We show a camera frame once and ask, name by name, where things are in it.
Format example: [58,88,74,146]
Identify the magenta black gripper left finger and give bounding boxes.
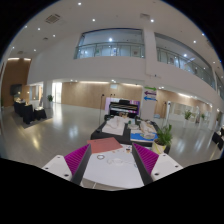
[64,144,92,185]

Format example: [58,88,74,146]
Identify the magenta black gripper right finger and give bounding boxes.
[132,143,159,185]

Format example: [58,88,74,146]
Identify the blue mat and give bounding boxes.
[130,133,158,142]

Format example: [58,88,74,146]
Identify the salmon pink mat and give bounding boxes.
[87,137,122,153]

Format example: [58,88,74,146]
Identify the white square table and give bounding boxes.
[84,144,143,189]

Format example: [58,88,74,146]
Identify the potted green plant yellow pot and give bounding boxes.
[152,125,172,154]

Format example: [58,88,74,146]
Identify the black cloth covered table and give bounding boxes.
[90,122,153,147]

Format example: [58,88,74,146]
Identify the white cloth on black table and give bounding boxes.
[102,124,124,136]

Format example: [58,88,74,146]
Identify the black upright piano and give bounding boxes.
[109,102,139,118]

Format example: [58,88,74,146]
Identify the coloured arrow direction signs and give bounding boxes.
[144,86,157,101]

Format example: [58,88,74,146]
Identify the distant potted plant right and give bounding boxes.
[184,110,192,120]

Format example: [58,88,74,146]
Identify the distant potted plant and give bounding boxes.
[47,94,53,109]
[184,110,192,120]

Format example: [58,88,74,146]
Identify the distant potted plant left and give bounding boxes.
[47,94,53,109]

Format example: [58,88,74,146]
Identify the black draped tables left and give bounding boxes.
[14,102,47,124]

